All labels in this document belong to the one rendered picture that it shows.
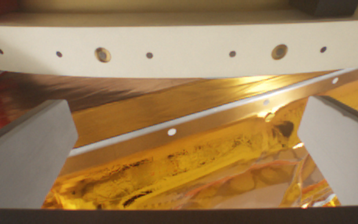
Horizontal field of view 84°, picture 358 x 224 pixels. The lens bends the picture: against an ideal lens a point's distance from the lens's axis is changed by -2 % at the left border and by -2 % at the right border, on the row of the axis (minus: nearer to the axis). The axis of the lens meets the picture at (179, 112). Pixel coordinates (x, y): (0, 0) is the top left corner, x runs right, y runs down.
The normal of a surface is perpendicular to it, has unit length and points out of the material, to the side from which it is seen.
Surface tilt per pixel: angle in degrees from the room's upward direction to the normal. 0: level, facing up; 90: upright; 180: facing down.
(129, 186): 128
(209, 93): 90
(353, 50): 90
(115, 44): 90
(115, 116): 90
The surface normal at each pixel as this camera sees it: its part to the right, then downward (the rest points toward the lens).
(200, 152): 0.31, 0.03
